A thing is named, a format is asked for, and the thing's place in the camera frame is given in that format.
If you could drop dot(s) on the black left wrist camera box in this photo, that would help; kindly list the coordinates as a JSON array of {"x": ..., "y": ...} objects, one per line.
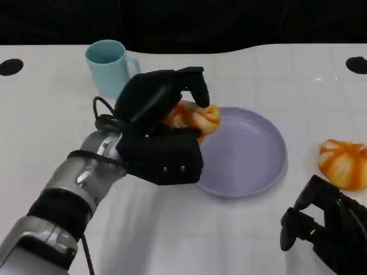
[{"x": 160, "y": 157}]

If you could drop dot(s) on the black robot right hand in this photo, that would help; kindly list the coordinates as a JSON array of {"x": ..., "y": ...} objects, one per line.
[{"x": 347, "y": 229}]

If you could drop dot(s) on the orange and white bread roll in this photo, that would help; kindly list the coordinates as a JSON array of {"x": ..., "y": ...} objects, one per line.
[
  {"x": 198, "y": 117},
  {"x": 344, "y": 164}
]

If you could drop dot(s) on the pale green mug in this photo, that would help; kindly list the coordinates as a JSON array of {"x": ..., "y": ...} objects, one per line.
[{"x": 107, "y": 71}]

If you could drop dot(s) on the lilac plate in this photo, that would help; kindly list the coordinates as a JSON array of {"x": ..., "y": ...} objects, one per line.
[{"x": 243, "y": 154}]

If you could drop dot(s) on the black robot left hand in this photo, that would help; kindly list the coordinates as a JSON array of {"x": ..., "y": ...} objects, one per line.
[{"x": 149, "y": 97}]

